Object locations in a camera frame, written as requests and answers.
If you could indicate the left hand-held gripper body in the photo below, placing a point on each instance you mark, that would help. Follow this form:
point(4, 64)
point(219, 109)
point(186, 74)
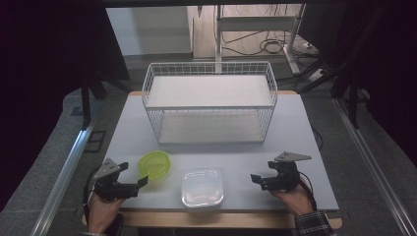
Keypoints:
point(106, 168)

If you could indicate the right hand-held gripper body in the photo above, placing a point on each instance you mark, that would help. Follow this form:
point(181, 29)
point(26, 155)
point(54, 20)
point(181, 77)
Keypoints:
point(286, 175)

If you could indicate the green plastic bowl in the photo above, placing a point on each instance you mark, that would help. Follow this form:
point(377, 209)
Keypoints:
point(154, 165)

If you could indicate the white square plastic container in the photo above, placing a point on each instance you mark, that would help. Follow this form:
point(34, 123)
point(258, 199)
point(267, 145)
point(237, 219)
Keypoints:
point(202, 188)

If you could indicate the person's right hand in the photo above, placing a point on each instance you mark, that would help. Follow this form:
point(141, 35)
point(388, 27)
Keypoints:
point(295, 200)

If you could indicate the person's left hand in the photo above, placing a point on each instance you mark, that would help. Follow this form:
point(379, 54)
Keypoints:
point(103, 211)

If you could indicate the dark cloth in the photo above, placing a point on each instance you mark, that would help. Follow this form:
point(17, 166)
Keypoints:
point(115, 226)

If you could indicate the person's right plaid sleeve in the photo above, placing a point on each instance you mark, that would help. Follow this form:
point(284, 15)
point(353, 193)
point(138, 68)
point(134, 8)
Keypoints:
point(313, 224)

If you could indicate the person's plaid sleeve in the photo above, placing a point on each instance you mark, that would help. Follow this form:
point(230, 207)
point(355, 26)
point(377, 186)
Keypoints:
point(313, 224)
point(93, 234)

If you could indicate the person's left plaid sleeve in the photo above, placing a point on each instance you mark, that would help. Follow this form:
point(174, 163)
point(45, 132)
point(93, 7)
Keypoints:
point(93, 234)

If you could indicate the black metal stand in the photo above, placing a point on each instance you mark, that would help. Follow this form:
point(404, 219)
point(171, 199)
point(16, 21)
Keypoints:
point(86, 105)
point(353, 105)

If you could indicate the white power strip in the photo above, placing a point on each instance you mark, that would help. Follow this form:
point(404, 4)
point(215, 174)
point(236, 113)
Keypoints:
point(316, 75)

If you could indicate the white cabinet panel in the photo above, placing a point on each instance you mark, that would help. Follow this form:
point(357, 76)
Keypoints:
point(149, 31)

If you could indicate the black floor frame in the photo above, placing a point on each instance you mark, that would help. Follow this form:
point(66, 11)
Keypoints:
point(95, 141)

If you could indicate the aluminium rail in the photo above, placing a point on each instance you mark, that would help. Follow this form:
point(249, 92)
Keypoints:
point(370, 160)
point(62, 182)

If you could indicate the white metal desk frame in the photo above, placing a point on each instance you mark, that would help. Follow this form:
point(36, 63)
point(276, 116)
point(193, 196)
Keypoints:
point(257, 23)

